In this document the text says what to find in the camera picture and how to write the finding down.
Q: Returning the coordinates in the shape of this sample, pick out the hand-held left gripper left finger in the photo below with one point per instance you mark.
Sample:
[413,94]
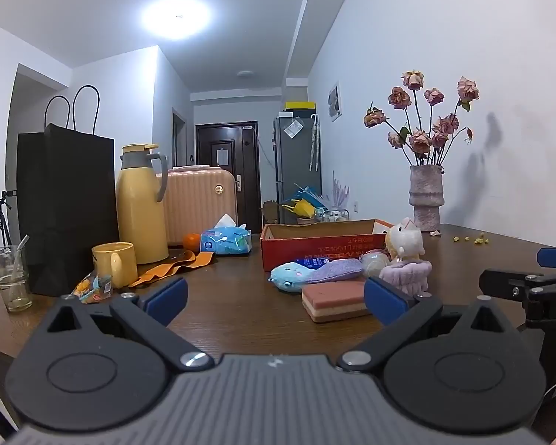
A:
[167,300]

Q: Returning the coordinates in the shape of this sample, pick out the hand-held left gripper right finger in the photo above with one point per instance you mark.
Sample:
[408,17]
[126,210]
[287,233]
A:
[387,300]

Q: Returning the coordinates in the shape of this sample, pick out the lilac fuzzy headband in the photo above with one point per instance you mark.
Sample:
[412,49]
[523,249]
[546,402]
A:
[405,276]

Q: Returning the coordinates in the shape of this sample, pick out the pink brown sponge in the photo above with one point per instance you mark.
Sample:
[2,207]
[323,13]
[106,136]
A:
[333,301]

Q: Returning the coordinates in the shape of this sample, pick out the purple fuzzy cloth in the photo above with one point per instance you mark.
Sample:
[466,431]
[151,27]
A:
[336,270]

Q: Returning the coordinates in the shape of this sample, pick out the white plush doll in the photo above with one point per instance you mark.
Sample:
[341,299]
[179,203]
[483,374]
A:
[405,241]

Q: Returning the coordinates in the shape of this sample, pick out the red cardboard box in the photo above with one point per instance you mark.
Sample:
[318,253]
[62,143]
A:
[324,243]

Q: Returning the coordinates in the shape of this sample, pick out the blue printed packet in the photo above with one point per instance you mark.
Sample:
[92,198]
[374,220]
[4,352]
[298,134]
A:
[311,262]

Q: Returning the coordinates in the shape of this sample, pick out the blue plush toy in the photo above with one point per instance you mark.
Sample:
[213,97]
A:
[289,278]

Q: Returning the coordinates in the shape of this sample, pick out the orange cloth strip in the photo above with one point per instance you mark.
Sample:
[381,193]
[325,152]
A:
[167,269]

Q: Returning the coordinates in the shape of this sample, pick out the scattered yellow petals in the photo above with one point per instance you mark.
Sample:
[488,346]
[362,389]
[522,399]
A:
[475,240]

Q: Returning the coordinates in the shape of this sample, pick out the tangerine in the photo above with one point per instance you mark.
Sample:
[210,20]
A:
[191,241]

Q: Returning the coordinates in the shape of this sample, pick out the yellow mug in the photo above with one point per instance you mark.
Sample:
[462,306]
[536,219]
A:
[113,262]

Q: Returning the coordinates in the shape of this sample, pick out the colourful snack packet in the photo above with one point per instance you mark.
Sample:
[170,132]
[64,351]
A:
[92,287]

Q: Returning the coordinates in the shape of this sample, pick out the blue tissue pack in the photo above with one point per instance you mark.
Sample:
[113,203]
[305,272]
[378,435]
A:
[226,241]

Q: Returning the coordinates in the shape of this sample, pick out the yellow thermos jug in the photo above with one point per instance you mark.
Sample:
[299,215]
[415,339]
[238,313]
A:
[139,213]

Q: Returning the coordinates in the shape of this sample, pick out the pink suitcase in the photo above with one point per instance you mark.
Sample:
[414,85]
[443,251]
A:
[199,204]

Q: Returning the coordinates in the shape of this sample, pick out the textured pink vase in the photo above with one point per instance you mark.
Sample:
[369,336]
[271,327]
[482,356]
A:
[426,199]

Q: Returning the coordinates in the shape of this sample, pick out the purple reed decor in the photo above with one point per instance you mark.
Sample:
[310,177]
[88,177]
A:
[340,192]

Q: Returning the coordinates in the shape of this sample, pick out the blue and yellow plastic items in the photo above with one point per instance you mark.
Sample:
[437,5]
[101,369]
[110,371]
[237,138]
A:
[303,201]

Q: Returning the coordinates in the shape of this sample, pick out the dark entrance door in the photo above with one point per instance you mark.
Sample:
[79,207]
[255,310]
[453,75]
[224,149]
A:
[224,181]

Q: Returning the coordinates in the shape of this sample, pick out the black paper bag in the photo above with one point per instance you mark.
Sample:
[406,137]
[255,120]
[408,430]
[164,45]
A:
[65,213]

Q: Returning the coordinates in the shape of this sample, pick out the brown cardboard box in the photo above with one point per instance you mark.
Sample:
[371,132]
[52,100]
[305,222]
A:
[271,212]

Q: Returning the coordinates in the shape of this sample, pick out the white paper notice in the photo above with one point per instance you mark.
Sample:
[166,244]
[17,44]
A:
[223,156]

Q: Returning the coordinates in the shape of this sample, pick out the glass cup with straw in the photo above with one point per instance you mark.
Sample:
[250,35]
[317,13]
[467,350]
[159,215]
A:
[9,278]

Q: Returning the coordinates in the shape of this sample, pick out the grey fridge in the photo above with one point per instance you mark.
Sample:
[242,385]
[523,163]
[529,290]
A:
[294,167]

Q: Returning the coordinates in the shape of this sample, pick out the dried pink roses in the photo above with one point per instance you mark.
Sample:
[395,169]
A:
[421,136]

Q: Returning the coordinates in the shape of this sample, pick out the hanging white umbrellas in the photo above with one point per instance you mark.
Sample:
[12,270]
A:
[314,143]

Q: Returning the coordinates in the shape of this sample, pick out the paper in clear sleeve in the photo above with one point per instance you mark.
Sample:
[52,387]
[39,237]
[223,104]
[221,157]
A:
[294,129]

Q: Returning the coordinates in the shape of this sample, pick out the yellow black box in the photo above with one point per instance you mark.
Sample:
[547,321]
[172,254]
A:
[300,106]

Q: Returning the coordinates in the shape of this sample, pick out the small ceiling lamp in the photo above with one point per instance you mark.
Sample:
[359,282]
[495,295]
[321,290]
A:
[245,73]

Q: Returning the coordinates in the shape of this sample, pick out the round ceiling lamp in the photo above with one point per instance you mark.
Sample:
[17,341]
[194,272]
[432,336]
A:
[176,17]

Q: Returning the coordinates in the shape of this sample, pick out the interior doorway frame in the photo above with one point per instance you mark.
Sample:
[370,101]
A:
[179,139]

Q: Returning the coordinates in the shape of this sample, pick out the camera tripod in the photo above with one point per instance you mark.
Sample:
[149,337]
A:
[1,222]

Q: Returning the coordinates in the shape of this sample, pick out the wall picture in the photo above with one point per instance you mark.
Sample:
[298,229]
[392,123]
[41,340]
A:
[335,101]

